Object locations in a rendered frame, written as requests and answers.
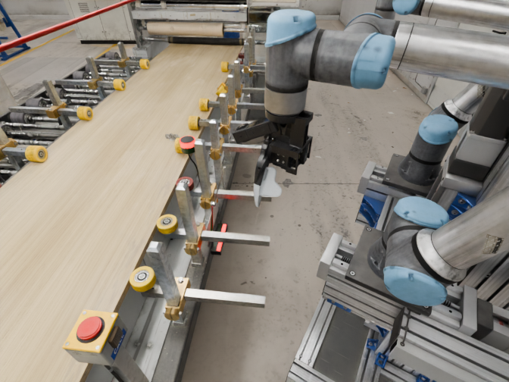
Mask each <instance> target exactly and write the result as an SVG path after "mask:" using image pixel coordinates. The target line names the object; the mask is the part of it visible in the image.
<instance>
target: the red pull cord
mask: <svg viewBox="0 0 509 382"><path fill-rule="evenodd" d="M134 1H136V0H125V1H122V2H118V3H117V4H114V5H110V6H107V7H106V8H102V9H99V10H97V11H93V12H91V13H88V14H85V15H83V16H80V17H76V18H74V19H72V20H68V21H65V22H63V23H60V24H57V25H54V26H53V27H49V28H46V29H44V30H40V31H38V32H35V33H32V34H30V35H27V36H23V37H21V38H19V39H15V40H12V41H10V42H6V43H4V44H1V45H0V52H3V51H6V50H8V49H12V48H13V47H16V46H18V45H22V44H24V43H26V42H29V41H32V40H34V39H38V38H39V37H42V36H45V35H48V34H50V33H53V32H55V31H58V30H61V29H63V28H65V27H68V26H71V25H74V24H75V23H79V22H81V21H84V20H87V19H89V18H91V17H94V16H97V15H99V14H103V13H105V12H107V11H110V10H113V9H115V8H119V7H120V6H123V5H126V4H129V3H130V2H134Z"/></svg>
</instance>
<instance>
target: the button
mask: <svg viewBox="0 0 509 382"><path fill-rule="evenodd" d="M101 327H102V322H101V320H100V318H98V317H95V316H93V317H89V318H87V319H85V320H84V321H82V322H81V323H80V325H79V327H78V328H77V336H78V337H79V338H80V339H81V340H90V339H92V338H93V337H95V336H96V335H97V334H98V333H99V332H100V330H101Z"/></svg>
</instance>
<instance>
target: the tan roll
mask: <svg viewBox="0 0 509 382"><path fill-rule="evenodd" d="M139 29H141V30H147V31H148V33H149V34H150V35H169V36H224V32H236V33H247V29H240V28H223V23H190V22H156V21H149V22H148V23H147V26H139Z"/></svg>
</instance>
